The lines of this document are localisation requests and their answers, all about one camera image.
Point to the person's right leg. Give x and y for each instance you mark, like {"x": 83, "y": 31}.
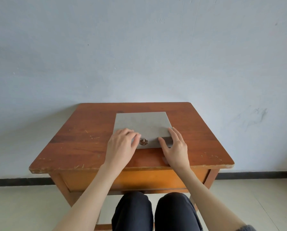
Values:
{"x": 177, "y": 211}

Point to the black skirting board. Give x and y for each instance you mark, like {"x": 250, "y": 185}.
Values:
{"x": 254, "y": 175}

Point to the brown wooden table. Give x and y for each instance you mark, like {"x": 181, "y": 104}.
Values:
{"x": 85, "y": 132}

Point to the person's left forearm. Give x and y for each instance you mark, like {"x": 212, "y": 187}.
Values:
{"x": 90, "y": 199}

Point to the person's left leg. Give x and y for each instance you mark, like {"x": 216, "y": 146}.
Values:
{"x": 132, "y": 211}

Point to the person's leg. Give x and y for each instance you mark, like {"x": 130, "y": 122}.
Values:
{"x": 132, "y": 211}
{"x": 177, "y": 211}

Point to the person's right middle finger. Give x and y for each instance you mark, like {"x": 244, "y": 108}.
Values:
{"x": 178, "y": 135}

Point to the person's right hand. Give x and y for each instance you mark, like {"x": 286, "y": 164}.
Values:
{"x": 177, "y": 153}

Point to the person's left fingers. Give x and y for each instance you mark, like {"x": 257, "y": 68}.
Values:
{"x": 130, "y": 135}

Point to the orange table drawer front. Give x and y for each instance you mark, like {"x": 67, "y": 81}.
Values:
{"x": 145, "y": 179}

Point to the grey sleeve cuff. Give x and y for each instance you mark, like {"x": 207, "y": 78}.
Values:
{"x": 247, "y": 228}

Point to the brass box clasp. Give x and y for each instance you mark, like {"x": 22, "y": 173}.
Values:
{"x": 143, "y": 141}

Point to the person's right thumb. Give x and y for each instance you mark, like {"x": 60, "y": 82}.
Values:
{"x": 163, "y": 143}

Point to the person's right forearm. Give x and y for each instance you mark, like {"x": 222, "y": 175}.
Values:
{"x": 206, "y": 202}

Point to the person's left hand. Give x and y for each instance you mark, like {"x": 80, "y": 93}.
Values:
{"x": 119, "y": 151}

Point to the grey box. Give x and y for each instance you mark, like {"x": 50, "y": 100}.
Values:
{"x": 143, "y": 123}

